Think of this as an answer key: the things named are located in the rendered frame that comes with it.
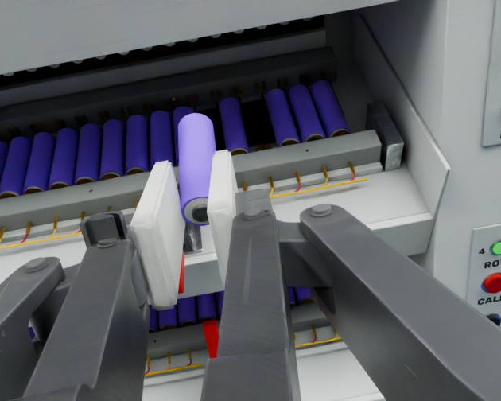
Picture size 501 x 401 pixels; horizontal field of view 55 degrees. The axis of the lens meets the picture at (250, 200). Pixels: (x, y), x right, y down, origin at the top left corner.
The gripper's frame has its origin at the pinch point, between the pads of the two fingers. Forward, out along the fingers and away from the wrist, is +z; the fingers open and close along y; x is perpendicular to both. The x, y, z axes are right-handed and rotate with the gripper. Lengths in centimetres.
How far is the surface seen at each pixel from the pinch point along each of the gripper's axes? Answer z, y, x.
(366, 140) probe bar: 18.4, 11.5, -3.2
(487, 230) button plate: 14.3, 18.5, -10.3
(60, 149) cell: 23.6, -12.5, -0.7
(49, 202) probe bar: 18.2, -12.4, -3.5
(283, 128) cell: 21.5, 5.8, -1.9
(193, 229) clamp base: 15.8, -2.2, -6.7
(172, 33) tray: 12.5, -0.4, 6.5
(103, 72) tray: 28.6, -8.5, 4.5
